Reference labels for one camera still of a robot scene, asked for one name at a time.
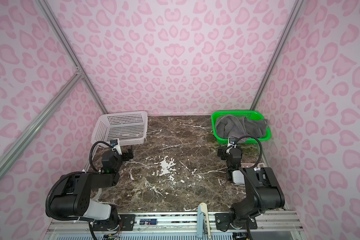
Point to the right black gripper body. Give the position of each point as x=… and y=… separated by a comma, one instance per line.
x=228, y=151

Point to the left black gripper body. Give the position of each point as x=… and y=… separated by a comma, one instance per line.
x=126, y=154

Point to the grey towel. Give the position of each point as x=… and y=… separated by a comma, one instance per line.
x=232, y=126

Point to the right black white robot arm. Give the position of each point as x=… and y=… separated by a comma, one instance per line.
x=263, y=191

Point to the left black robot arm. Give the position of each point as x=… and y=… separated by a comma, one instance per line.
x=70, y=197

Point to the white plastic basket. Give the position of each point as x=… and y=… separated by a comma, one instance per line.
x=130, y=128

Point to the clear tape roll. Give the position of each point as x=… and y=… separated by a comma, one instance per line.
x=97, y=195

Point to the green plastic basket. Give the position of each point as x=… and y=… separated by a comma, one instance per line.
x=252, y=115

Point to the blue label sticker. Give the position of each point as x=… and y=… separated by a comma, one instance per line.
x=147, y=222

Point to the left diagonal aluminium strut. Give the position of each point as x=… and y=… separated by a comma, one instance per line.
x=17, y=148

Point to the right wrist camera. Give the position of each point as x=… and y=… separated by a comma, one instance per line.
x=232, y=142

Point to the beige clamp handle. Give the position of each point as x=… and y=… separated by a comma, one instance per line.
x=203, y=222

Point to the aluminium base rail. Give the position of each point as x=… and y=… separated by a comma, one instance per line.
x=273, y=225

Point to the right corner aluminium post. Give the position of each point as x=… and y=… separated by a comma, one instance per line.
x=296, y=11

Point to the corner aluminium post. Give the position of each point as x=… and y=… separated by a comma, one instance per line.
x=296, y=11
x=67, y=46

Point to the left corner aluminium post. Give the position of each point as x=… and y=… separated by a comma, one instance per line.
x=67, y=46

